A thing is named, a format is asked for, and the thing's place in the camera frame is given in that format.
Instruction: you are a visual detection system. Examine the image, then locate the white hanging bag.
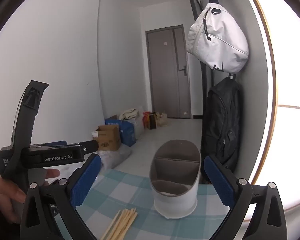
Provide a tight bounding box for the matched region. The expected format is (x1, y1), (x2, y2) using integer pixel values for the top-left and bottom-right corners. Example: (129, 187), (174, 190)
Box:
(186, 2), (249, 73)

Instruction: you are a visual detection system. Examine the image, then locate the person's left hand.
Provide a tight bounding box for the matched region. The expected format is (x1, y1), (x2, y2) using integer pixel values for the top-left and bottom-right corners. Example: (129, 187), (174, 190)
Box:
(0, 169), (61, 225)

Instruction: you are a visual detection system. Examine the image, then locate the grey door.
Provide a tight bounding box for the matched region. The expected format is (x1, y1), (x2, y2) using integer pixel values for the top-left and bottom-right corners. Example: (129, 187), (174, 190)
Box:
(145, 25), (192, 119)

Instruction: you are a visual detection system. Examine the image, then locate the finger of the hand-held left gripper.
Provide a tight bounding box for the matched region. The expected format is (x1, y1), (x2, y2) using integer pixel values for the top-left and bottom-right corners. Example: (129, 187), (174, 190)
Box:
(31, 140), (75, 148)
(79, 140), (100, 155)

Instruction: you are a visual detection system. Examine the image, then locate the black backpack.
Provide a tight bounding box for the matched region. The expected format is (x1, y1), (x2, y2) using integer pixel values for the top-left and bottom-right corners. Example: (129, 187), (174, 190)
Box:
(200, 77), (243, 173)

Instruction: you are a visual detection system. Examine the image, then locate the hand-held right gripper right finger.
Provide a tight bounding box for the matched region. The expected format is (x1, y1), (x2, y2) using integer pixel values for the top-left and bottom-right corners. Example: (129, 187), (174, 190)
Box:
(204, 155), (287, 240)

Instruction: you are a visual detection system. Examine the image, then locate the cardboard box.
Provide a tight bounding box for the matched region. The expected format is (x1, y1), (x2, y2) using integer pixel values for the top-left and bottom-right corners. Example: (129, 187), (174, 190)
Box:
(94, 125), (122, 152)

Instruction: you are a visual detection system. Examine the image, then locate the cream cloth bag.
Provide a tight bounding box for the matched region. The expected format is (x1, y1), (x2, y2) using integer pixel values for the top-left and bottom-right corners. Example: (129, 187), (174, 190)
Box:
(118, 108), (141, 121)

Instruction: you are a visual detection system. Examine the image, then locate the red bag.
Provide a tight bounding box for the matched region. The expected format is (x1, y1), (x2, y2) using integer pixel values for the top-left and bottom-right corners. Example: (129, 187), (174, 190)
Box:
(143, 112), (152, 129)

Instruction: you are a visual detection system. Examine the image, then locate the window with gold frame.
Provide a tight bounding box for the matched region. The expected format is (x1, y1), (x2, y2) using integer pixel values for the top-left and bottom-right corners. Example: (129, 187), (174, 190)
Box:
(240, 0), (300, 213)

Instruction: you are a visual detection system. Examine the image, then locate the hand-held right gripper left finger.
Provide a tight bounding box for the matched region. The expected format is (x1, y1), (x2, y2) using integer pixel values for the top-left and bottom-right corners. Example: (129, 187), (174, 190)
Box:
(20, 153), (103, 240)

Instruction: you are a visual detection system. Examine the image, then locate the clear plastic bag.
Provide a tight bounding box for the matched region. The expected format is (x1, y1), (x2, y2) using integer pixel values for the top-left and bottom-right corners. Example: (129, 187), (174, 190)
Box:
(97, 144), (132, 168)

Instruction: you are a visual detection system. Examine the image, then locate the beige bag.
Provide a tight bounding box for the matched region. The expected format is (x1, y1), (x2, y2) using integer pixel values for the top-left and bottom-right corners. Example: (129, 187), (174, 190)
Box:
(156, 113), (168, 127)

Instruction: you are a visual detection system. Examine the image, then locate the teal checked tablecloth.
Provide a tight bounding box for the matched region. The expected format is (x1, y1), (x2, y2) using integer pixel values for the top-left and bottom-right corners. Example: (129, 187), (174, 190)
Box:
(49, 168), (234, 240)

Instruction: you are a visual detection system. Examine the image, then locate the white utensil holder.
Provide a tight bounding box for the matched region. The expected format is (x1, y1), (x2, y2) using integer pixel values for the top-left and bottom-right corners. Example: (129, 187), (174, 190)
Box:
(149, 139), (202, 218)

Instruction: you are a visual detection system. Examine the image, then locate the bundle of wooden chopsticks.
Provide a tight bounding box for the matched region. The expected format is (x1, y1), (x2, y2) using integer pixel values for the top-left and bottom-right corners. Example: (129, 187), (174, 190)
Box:
(100, 207), (138, 240)

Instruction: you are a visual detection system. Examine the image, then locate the dark brown paper bag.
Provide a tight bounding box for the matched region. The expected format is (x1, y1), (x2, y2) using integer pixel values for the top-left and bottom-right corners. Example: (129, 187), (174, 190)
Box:
(147, 113), (157, 130)

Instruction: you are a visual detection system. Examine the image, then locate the blue box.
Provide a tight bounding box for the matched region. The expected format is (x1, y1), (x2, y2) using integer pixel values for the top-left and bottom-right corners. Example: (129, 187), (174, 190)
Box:
(105, 118), (137, 147)

